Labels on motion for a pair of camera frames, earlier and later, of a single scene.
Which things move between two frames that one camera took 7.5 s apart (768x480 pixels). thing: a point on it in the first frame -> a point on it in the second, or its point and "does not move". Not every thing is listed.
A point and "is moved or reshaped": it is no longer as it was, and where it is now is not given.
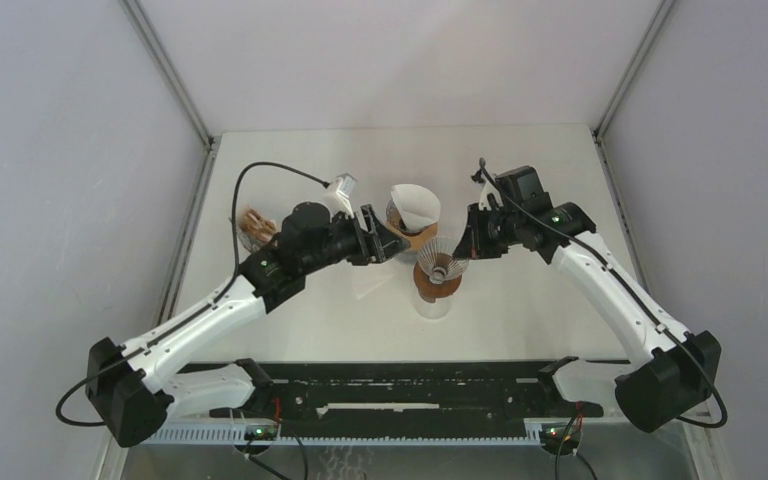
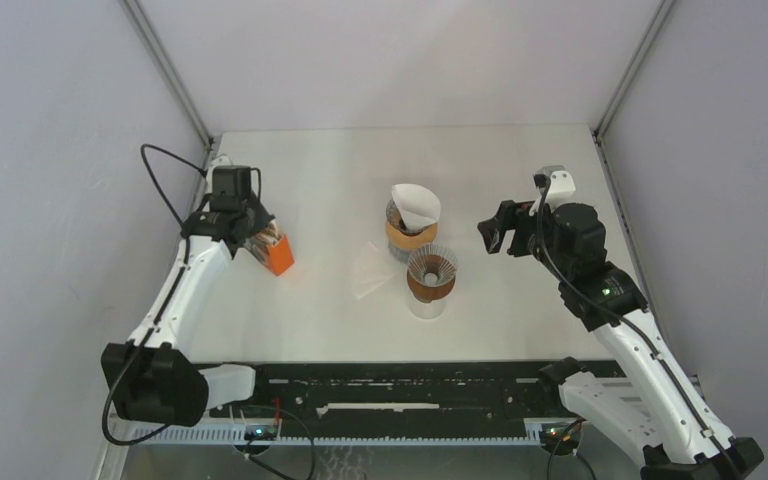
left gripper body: (366, 250) -> (256, 213)
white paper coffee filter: (417, 205) does not move
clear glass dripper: (435, 258) is moved or reshaped
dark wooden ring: (429, 291) is moved or reshaped
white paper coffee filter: (367, 279) does not move
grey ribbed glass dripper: (395, 220) does not move
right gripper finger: (467, 246) -> (491, 232)
